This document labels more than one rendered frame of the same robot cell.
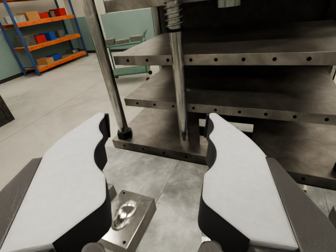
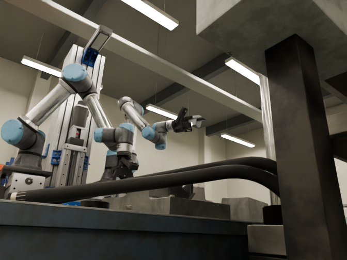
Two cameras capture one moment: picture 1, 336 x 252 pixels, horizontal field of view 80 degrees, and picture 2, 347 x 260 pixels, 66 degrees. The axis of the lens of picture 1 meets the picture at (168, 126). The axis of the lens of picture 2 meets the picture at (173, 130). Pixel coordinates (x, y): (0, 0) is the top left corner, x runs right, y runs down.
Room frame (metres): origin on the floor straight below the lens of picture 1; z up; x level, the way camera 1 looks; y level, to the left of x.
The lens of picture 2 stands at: (0.63, -1.47, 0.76)
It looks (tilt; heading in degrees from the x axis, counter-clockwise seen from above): 21 degrees up; 116
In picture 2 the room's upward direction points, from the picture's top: 2 degrees clockwise
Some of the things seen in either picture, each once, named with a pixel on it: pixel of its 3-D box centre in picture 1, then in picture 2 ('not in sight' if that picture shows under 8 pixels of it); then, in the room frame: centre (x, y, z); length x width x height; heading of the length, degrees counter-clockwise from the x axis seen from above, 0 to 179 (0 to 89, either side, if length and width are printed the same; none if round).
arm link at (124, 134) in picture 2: not in sight; (125, 134); (-0.13, -0.45, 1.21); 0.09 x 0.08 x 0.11; 22
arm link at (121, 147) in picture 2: not in sight; (124, 149); (-0.13, -0.45, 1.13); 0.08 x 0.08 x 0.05
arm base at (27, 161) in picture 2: not in sight; (28, 162); (-0.69, -0.53, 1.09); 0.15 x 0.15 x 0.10
